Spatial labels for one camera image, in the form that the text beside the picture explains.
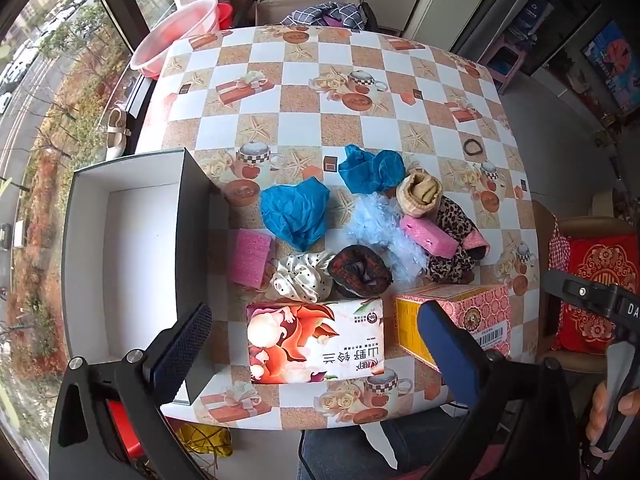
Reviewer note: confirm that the person's jeans leg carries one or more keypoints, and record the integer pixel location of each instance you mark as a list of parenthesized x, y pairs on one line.
[(360, 450)]

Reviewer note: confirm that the wooden chair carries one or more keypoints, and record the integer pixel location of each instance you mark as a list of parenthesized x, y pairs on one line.
[(545, 230)]

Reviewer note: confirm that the pink plastic stool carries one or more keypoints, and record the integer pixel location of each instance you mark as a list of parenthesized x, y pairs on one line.
[(505, 62)]

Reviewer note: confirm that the dark knitted sock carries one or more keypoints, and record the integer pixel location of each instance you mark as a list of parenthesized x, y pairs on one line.
[(361, 270)]

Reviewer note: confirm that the pink plastic basin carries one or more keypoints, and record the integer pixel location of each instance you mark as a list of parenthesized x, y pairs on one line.
[(175, 30)]

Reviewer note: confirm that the pink patterned carton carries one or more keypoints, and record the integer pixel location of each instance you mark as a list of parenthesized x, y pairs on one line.
[(475, 310)]

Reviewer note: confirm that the checkered printed tablecloth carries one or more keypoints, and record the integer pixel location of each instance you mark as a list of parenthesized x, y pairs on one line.
[(300, 100)]

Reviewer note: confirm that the plaid cloth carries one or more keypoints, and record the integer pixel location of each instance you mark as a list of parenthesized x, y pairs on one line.
[(320, 14)]

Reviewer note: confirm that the red plastic basin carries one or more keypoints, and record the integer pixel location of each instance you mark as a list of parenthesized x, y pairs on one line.
[(225, 15)]

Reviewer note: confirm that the blue plastic bag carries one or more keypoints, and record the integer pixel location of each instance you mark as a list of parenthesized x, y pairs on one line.
[(295, 210)]

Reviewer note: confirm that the grey cardboard storage box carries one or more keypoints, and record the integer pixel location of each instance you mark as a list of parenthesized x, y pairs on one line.
[(130, 270)]

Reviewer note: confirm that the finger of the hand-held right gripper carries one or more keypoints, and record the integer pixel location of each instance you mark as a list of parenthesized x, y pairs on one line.
[(585, 295)]

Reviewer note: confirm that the red patterned cushion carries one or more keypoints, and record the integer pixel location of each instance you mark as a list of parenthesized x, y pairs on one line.
[(600, 260)]

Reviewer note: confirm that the leopard print scrunchie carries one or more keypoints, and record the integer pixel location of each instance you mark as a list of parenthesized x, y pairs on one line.
[(455, 240)]

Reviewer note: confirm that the light blue fluffy scrunchie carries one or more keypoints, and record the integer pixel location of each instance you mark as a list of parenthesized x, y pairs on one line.
[(380, 230)]

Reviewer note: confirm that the white cabinet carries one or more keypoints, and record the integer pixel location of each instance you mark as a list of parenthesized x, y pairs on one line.
[(450, 0)]

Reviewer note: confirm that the pink foam sponge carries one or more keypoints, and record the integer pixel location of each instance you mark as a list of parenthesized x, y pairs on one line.
[(430, 234), (251, 259)]

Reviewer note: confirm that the wall poster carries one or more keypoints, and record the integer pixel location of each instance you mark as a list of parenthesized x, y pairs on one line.
[(617, 65)]

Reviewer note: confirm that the floral tissue pack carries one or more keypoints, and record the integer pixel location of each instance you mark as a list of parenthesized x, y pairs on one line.
[(310, 340)]

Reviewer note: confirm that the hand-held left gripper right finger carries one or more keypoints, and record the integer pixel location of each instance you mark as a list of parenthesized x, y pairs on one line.
[(447, 355)]

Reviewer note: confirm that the person's right hand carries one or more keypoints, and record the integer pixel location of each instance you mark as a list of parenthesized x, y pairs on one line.
[(597, 412)]

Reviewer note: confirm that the white polka dot scrunchie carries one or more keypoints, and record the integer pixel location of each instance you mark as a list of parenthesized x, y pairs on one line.
[(302, 277)]

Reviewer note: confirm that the beige knitted sock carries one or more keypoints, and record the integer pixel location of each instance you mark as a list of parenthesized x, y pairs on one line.
[(419, 194)]

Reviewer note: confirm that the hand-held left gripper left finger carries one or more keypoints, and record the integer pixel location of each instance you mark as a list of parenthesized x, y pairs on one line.
[(185, 350)]

